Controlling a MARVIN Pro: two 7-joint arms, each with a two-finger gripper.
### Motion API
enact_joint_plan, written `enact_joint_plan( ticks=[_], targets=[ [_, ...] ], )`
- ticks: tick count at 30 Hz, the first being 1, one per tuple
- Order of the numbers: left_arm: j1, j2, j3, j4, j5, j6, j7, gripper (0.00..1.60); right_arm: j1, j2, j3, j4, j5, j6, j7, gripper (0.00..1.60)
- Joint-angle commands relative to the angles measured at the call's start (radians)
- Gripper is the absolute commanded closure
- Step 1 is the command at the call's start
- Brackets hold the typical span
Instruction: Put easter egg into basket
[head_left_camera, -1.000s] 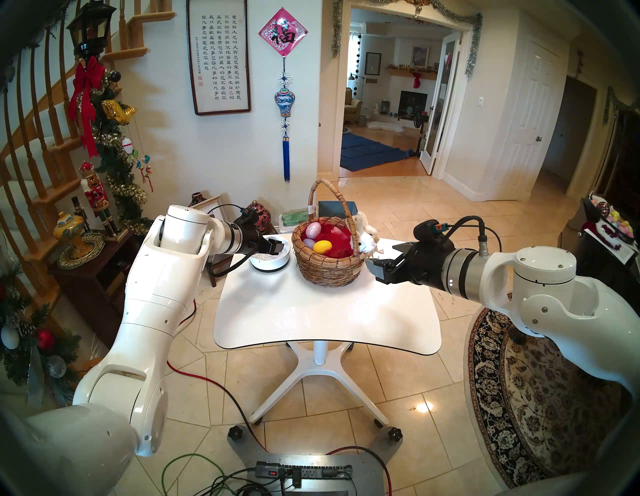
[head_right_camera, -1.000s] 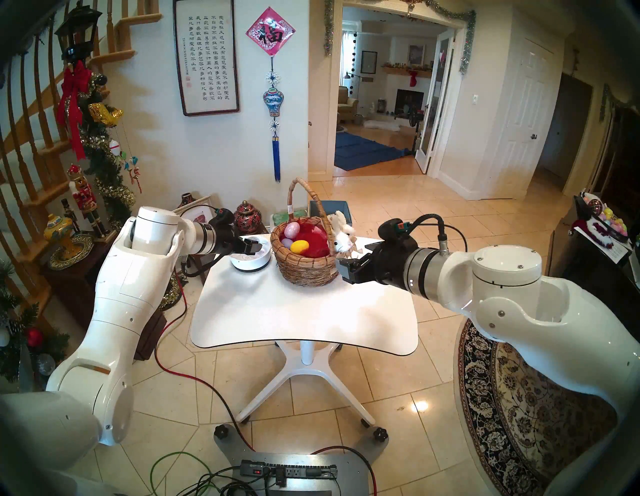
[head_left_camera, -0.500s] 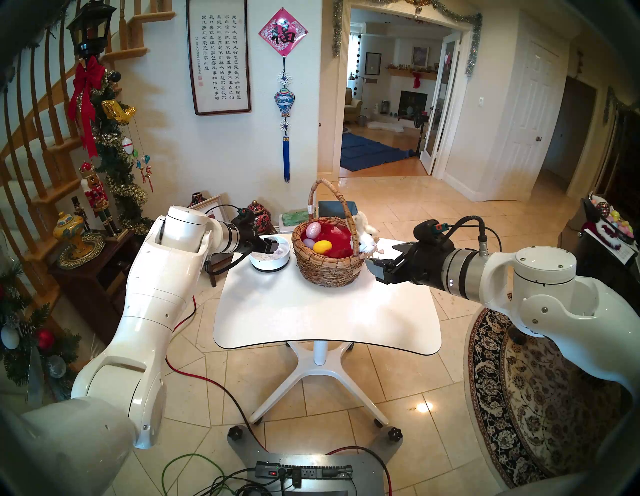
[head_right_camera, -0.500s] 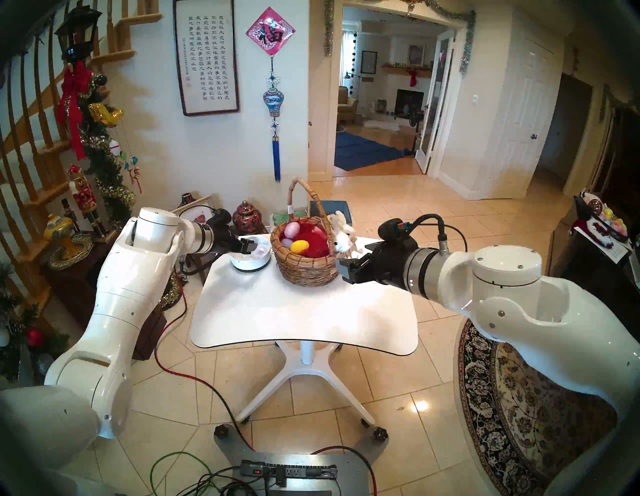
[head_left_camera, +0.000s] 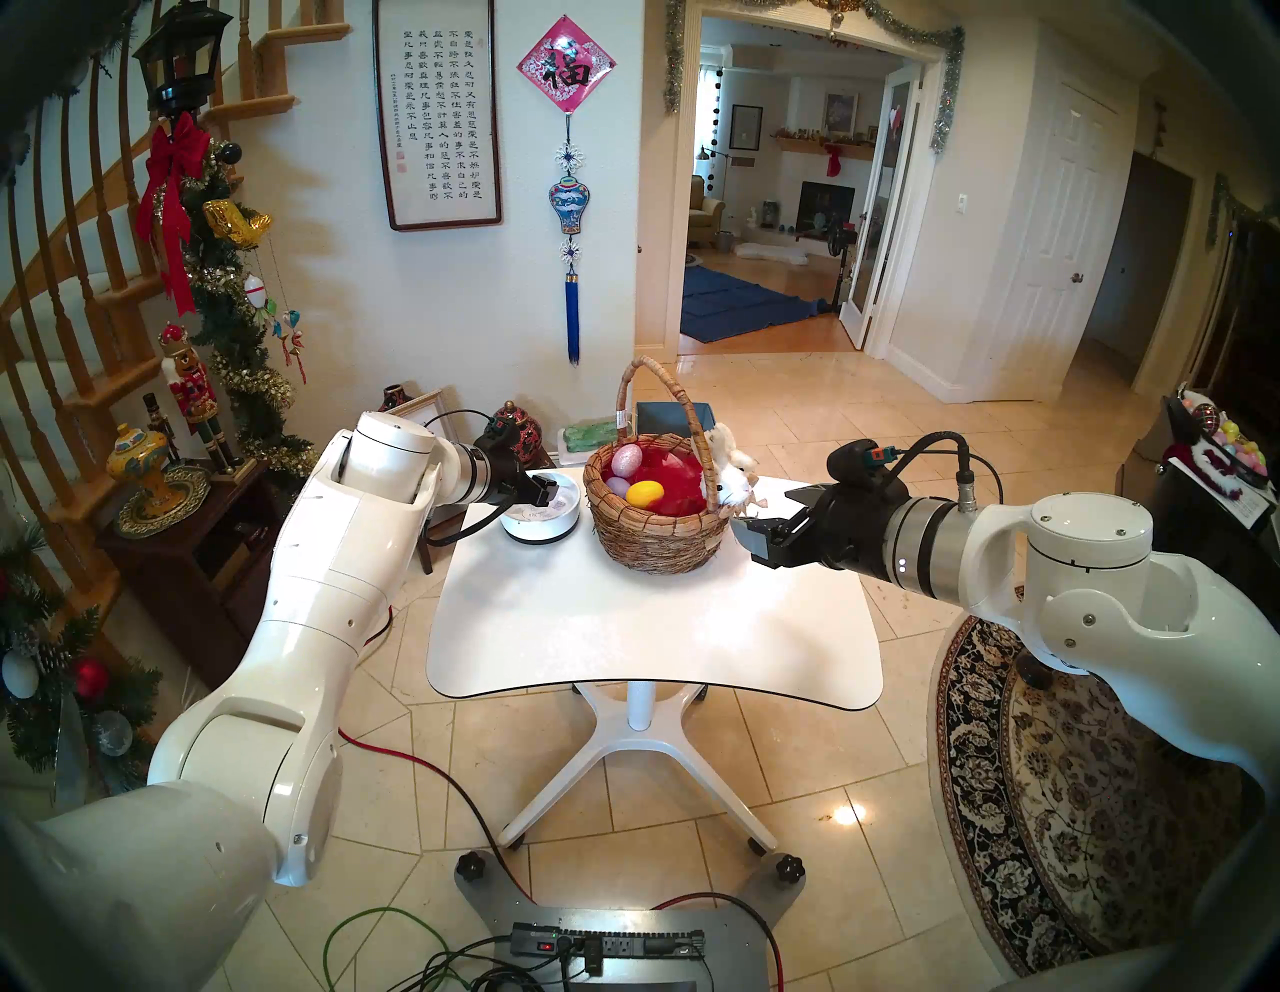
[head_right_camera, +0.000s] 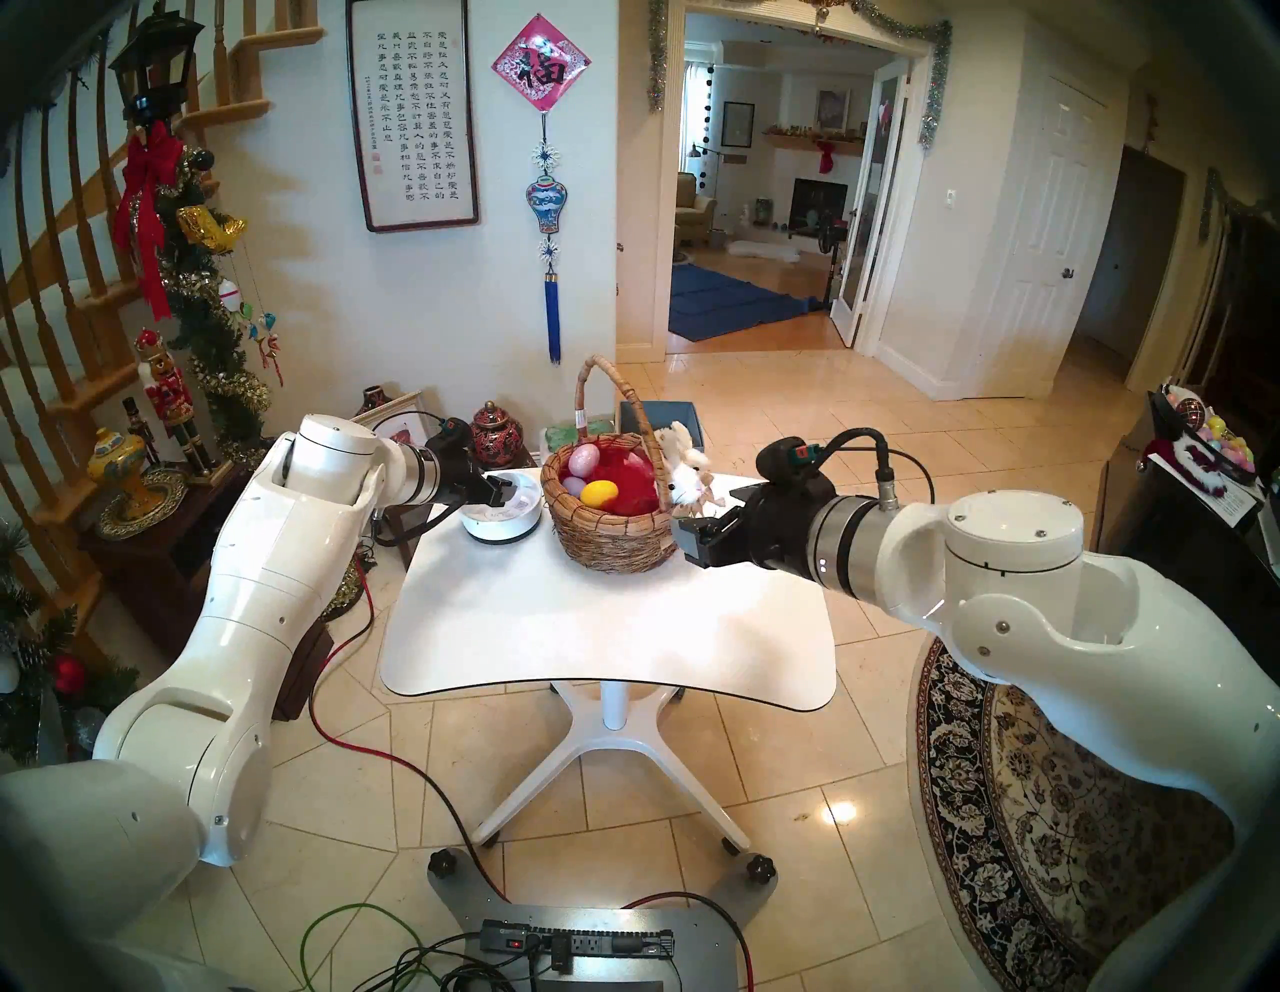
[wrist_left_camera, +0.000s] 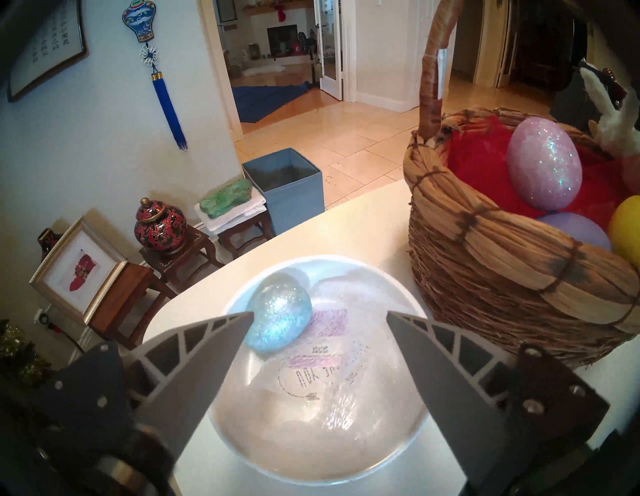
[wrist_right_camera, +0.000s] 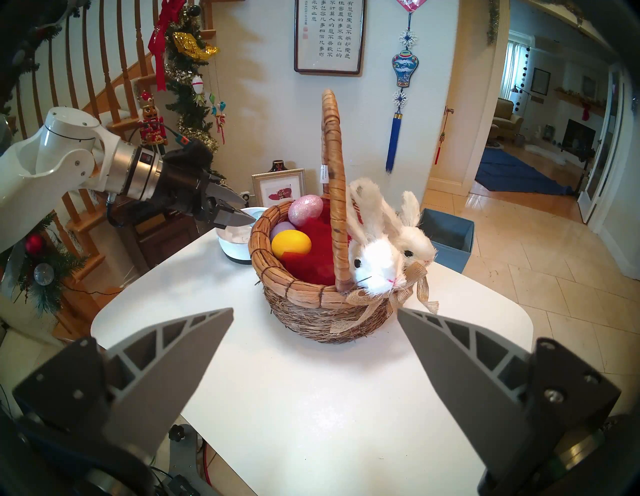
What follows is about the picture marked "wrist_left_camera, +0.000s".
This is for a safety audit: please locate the clear printed plastic wrapper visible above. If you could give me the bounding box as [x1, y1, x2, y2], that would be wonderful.
[215, 270, 427, 453]

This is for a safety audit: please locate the pink glitter easter egg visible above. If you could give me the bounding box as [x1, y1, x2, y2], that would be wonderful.
[506, 116, 584, 212]

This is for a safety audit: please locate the white panel door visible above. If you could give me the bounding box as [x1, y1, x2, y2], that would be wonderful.
[392, 0, 453, 113]

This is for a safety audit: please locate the blue floor rug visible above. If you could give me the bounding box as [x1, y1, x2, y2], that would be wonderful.
[231, 81, 312, 124]

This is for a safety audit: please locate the blue fabric storage box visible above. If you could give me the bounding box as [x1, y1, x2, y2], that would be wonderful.
[241, 147, 326, 237]

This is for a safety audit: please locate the green christmas garland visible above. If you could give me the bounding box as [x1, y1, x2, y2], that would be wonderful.
[0, 320, 53, 396]

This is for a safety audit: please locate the white glass french door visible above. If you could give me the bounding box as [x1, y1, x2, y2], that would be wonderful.
[312, 0, 346, 102]

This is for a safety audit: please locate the white round bowl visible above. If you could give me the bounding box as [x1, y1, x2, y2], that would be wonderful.
[207, 254, 432, 486]

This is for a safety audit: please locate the green jade stone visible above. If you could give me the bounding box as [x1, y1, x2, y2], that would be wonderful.
[199, 179, 254, 220]

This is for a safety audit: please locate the blue glitter easter egg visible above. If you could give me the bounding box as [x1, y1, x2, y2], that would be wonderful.
[243, 272, 314, 354]

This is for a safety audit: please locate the white folded cloth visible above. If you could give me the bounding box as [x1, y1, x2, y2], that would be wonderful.
[194, 192, 268, 234]

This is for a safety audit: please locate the framed red artwork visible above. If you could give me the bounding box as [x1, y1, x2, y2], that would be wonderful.
[29, 216, 129, 326]

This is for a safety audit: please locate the purple easter egg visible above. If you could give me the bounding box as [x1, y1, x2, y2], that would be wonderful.
[536, 212, 614, 252]

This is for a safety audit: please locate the red black ceramic jar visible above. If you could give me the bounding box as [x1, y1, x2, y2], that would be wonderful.
[133, 196, 188, 253]

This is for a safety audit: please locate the small dark vase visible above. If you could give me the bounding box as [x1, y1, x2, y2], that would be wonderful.
[37, 227, 64, 262]

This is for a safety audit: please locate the black fireplace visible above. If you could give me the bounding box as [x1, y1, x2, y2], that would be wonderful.
[266, 24, 299, 52]

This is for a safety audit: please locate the blue vase knot hanging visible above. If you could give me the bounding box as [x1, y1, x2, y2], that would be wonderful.
[121, 0, 189, 152]

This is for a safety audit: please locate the yellow easter egg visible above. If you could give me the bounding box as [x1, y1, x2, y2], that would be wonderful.
[607, 195, 640, 272]

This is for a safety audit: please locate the small brown wooden stool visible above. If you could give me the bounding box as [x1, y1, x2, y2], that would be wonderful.
[89, 262, 177, 351]

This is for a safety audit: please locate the cream plush bunny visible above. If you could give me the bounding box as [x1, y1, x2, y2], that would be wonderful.
[579, 65, 640, 157]

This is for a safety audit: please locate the white fluffy pet bed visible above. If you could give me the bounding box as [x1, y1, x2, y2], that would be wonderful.
[244, 61, 287, 77]

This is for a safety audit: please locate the framed chinese calligraphy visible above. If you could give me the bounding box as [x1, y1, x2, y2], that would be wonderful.
[6, 0, 89, 103]

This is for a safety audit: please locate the red tulle cloth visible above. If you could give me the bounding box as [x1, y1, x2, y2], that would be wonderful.
[445, 114, 640, 221]

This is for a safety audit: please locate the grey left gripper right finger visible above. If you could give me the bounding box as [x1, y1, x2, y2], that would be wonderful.
[386, 310, 612, 485]

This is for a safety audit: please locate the wicker basket with handle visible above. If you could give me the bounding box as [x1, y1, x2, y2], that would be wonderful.
[403, 0, 640, 370]

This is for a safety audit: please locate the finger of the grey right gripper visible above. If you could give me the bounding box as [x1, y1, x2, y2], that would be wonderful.
[550, 62, 601, 132]

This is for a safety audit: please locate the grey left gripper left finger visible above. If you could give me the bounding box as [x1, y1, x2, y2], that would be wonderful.
[36, 311, 256, 465]

